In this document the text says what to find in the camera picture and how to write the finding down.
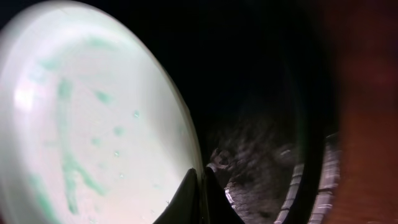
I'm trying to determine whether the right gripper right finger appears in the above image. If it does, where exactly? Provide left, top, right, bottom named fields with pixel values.
left=203, top=167, right=244, bottom=224

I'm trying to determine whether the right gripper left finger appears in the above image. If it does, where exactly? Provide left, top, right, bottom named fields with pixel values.
left=154, top=168, right=200, bottom=224

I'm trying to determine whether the mint plate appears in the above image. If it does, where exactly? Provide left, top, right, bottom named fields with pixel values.
left=1, top=1, right=201, bottom=224

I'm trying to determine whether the round black tray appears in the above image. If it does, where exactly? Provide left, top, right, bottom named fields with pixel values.
left=131, top=1, right=336, bottom=223

